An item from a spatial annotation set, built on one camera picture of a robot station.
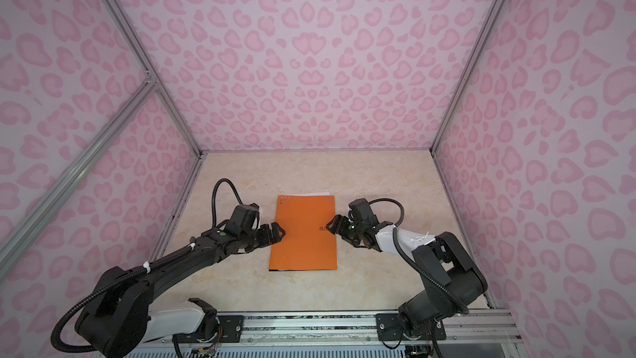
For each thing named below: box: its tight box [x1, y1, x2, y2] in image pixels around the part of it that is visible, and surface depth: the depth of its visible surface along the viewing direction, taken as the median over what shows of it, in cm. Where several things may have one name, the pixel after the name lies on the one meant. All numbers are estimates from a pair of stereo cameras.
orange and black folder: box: [269, 195, 338, 271], surface depth 91 cm
